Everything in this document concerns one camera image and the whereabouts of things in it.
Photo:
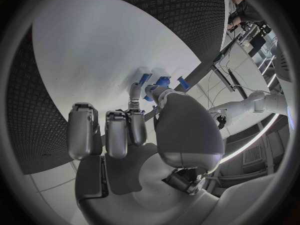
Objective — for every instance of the blue cylinder part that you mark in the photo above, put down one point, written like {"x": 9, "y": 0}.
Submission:
{"x": 150, "y": 88}

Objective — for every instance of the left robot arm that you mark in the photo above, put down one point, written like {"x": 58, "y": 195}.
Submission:
{"x": 236, "y": 106}

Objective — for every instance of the small blue plug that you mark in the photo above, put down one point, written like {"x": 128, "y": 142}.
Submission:
{"x": 154, "y": 108}

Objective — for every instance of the blue block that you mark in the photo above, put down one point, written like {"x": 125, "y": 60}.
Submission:
{"x": 144, "y": 78}

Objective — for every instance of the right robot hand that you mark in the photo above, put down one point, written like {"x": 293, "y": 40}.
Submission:
{"x": 187, "y": 127}

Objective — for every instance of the blue peg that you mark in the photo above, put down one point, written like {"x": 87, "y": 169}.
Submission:
{"x": 183, "y": 82}

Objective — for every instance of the white task board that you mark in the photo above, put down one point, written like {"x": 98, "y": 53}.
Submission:
{"x": 93, "y": 41}

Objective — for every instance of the person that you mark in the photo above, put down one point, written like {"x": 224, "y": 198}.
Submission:
{"x": 246, "y": 9}

